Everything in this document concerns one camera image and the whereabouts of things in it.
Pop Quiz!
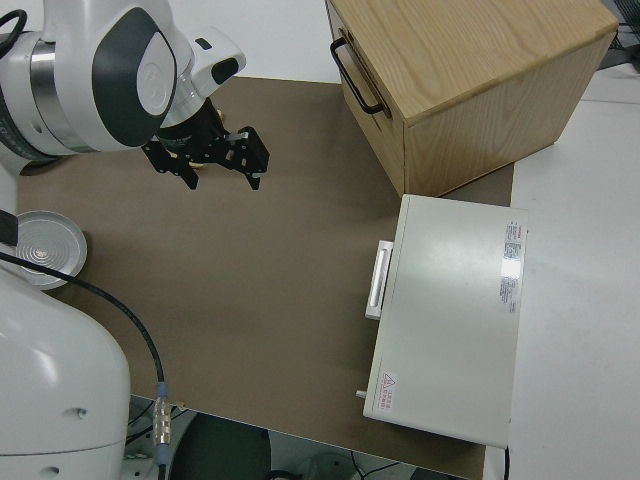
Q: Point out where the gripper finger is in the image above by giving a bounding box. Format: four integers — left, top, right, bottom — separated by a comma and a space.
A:
0, 208, 20, 247

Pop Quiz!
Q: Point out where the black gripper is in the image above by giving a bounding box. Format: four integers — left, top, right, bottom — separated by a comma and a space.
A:
141, 98, 272, 193

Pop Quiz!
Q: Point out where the gray plate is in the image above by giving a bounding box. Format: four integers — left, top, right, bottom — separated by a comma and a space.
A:
13, 209, 90, 292

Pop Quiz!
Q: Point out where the brown table mat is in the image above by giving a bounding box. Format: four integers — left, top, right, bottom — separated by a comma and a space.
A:
14, 74, 516, 480

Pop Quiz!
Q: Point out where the white toaster oven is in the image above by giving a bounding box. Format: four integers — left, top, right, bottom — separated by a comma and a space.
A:
355, 193, 530, 449

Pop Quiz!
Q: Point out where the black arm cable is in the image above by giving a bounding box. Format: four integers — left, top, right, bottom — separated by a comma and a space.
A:
0, 249, 174, 474

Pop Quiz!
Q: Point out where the wooden box with black handle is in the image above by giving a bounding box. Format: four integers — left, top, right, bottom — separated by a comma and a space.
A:
324, 0, 620, 199

